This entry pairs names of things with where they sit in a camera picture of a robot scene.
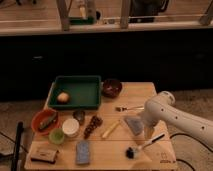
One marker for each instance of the brown wooden block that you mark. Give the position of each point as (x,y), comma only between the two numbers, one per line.
(44,155)

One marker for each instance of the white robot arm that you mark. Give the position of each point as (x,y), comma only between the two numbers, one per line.
(161,107)

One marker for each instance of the green pickle in bowl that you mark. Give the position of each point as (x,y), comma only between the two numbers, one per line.
(45,123)

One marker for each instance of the orange bowl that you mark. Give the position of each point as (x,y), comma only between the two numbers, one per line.
(40,116)

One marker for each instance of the round bread roll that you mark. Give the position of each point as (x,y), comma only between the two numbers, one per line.
(63,98)

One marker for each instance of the grey towel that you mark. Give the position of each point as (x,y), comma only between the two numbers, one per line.
(134,124)

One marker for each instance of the small green cup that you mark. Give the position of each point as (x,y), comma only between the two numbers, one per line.
(56,136)

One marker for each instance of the yellow banana stick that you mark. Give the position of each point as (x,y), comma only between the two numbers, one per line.
(110,129)

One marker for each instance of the white round container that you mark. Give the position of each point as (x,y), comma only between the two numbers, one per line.
(70,127)

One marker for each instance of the green plastic tray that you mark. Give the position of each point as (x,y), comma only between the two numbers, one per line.
(84,92)

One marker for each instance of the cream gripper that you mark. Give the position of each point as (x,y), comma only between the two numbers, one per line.
(148,131)

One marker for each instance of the black stand post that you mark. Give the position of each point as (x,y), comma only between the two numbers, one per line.
(16,149)

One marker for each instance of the black and white brush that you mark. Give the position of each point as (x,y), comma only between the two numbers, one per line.
(133,152)

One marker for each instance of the small metal cup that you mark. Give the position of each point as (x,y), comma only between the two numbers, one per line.
(79,115)

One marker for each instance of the blue sponge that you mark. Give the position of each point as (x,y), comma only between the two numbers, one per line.
(82,152)

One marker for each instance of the metal fork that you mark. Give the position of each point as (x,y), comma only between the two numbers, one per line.
(120,109)

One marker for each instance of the background green tray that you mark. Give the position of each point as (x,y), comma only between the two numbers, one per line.
(81,21)

